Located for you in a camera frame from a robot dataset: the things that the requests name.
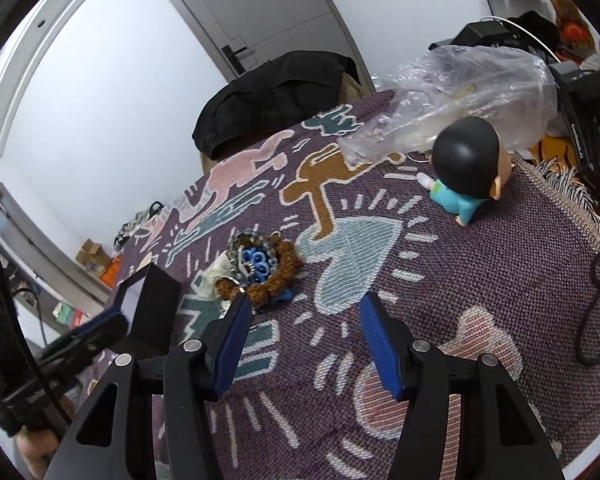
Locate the cream fabric jewelry pouch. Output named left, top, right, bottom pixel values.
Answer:
left=195, top=252, right=244, bottom=316

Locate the person's left hand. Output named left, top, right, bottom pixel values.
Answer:
left=11, top=393, right=79, bottom=480

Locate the black open gift box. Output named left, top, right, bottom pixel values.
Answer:
left=106, top=263, right=181, bottom=360

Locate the orange paper bag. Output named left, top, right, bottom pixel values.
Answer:
left=100, top=256, right=121, bottom=288

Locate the patterned purple woven blanket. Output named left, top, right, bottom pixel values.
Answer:
left=119, top=95, right=600, bottom=479

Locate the black shoe rack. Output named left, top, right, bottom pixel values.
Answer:
left=114, top=200, right=164, bottom=254

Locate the cardboard box by rack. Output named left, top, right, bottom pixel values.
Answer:
left=76, top=238, right=112, bottom=278

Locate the black-haired boy figurine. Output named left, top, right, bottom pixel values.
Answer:
left=416, top=116, right=513, bottom=226

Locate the clear plastic bag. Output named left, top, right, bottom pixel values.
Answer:
left=338, top=46, right=558, bottom=167

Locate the black tripod stand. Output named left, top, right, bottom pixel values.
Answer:
left=548, top=61, right=600, bottom=210

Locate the grey door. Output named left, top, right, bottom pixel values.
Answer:
left=169, top=0, right=374, bottom=93

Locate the brown plush toy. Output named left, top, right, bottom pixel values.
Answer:
left=550, top=0, right=595, bottom=53

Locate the blue bead bracelet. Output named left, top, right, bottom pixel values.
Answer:
left=239, top=246, right=276, bottom=283

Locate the black door handle lock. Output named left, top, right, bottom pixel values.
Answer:
left=221, top=44, right=259, bottom=76

